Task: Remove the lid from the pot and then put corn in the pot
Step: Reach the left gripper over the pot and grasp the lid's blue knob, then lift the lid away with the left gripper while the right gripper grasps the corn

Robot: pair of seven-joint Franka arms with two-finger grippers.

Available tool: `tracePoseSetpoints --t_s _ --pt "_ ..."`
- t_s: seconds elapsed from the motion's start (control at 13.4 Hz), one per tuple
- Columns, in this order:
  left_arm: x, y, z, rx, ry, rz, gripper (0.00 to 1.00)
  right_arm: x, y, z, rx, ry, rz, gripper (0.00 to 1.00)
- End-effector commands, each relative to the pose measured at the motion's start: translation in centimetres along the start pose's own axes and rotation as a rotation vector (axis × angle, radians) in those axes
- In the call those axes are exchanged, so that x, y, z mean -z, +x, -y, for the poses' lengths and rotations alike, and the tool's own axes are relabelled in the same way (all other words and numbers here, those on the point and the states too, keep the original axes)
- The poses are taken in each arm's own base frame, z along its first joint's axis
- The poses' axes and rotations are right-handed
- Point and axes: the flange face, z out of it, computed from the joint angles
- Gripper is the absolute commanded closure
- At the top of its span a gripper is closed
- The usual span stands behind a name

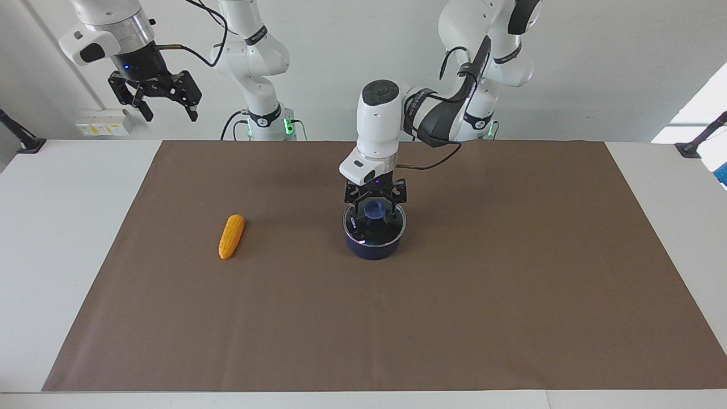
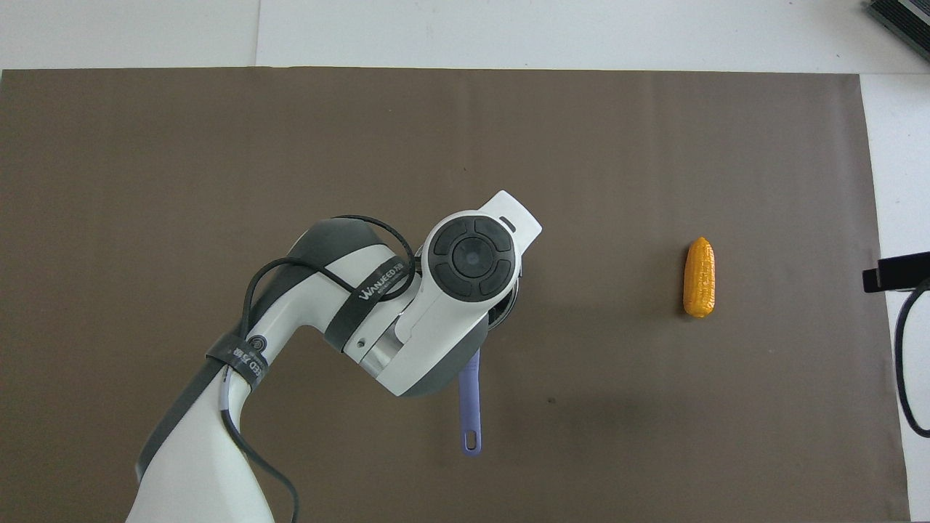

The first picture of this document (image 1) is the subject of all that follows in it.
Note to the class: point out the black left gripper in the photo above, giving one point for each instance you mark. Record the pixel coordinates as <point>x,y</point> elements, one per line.
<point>375,188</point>

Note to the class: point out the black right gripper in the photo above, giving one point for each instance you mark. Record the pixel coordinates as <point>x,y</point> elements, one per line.
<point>145,65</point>

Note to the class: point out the glass lid with blue knob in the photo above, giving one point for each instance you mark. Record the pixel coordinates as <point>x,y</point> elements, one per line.
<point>372,233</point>

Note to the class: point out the yellow corn cob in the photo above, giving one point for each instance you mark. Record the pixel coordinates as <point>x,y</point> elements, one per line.
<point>232,236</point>

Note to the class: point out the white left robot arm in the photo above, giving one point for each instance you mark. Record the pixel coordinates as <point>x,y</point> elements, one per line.
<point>377,125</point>

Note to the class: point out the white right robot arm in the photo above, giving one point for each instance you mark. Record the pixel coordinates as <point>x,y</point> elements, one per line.
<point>255,51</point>

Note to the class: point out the brown table mat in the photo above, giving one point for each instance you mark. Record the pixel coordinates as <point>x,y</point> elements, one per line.
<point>397,318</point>

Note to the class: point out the blue box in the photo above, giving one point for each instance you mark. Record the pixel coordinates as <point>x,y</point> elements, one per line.
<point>723,175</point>

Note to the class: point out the white wall socket box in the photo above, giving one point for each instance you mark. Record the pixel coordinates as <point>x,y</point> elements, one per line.
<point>102,123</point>

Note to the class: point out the black camera stand foot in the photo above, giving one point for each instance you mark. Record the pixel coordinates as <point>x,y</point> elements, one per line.
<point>25,142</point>
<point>693,147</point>

